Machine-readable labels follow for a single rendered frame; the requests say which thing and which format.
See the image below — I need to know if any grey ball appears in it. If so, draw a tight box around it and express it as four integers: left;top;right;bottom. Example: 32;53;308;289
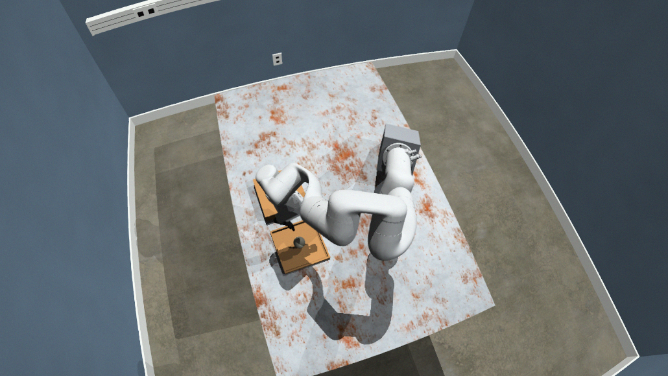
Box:
293;237;305;248

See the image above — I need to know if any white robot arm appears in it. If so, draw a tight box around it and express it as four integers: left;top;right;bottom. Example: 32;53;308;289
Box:
256;143;422;261

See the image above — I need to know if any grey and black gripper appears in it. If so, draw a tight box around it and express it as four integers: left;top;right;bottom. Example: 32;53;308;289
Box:
274;191;304;231

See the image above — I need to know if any orange shallow tray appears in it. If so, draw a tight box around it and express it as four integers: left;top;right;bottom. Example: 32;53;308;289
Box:
270;220;330;274

